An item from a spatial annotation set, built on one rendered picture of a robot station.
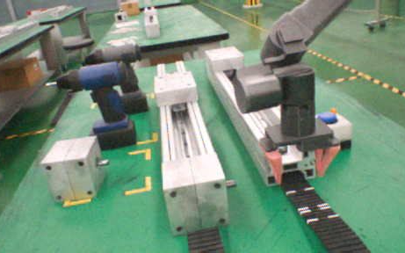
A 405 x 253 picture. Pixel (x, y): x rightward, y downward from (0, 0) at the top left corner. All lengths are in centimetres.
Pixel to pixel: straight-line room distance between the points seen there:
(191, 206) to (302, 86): 26
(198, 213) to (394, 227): 31
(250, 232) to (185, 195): 12
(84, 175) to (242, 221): 33
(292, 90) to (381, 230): 26
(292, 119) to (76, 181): 44
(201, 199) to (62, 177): 31
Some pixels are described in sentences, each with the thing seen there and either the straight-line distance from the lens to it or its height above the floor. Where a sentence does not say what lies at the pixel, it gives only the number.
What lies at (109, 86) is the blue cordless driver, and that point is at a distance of 92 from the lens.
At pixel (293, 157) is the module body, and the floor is 82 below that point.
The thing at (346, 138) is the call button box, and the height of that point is 81.
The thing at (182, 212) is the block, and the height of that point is 83.
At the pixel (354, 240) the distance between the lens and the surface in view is 56.
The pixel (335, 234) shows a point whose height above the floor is 81.
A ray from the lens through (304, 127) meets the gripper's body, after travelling 59.
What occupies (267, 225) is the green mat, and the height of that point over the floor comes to 78.
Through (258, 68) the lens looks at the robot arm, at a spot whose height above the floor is 103.
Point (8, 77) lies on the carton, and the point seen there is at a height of 37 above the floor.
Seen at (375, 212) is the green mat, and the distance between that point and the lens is 67.
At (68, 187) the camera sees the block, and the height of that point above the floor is 81.
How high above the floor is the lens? 118
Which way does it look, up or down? 23 degrees down
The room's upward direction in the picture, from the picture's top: 8 degrees counter-clockwise
